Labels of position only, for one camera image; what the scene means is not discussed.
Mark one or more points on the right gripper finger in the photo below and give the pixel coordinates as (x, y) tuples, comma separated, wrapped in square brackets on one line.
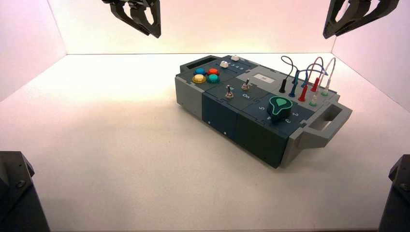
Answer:
[(368, 14), (331, 22)]

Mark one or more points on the green teardrop rotary knob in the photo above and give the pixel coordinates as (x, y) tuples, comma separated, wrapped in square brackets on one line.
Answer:
[(279, 107)]

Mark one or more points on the white slider cap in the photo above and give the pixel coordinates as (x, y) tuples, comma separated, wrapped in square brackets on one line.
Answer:
[(224, 64), (235, 58)]

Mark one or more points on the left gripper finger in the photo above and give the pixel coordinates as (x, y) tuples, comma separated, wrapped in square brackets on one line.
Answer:
[(157, 19), (128, 22)]

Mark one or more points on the blue grey control box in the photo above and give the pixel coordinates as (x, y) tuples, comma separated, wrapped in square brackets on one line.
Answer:
[(224, 112)]

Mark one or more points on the blue round push button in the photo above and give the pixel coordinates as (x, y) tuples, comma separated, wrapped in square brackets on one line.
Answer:
[(200, 71)]

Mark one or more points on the teal round push button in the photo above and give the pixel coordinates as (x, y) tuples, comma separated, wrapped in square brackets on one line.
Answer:
[(213, 78)]

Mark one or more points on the small white display screen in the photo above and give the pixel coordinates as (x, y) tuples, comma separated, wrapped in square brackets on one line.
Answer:
[(263, 78)]

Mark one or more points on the red round push button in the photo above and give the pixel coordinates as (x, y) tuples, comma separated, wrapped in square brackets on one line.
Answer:
[(213, 71)]

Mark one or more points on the yellow round push button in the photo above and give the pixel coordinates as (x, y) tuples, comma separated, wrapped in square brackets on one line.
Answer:
[(199, 78)]

